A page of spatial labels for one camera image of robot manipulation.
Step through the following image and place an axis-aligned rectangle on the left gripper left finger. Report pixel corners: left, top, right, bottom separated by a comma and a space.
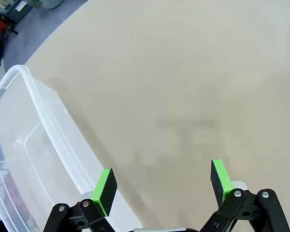
43, 167, 118, 232

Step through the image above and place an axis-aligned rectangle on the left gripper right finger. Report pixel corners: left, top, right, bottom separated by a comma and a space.
199, 159, 290, 232

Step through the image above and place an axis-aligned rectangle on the clear plastic box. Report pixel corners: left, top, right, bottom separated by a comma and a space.
0, 64, 143, 232

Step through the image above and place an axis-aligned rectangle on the white round container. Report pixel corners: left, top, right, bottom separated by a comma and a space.
42, 0, 64, 10

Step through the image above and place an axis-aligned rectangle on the gray equipment box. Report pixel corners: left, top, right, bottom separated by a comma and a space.
4, 0, 35, 24

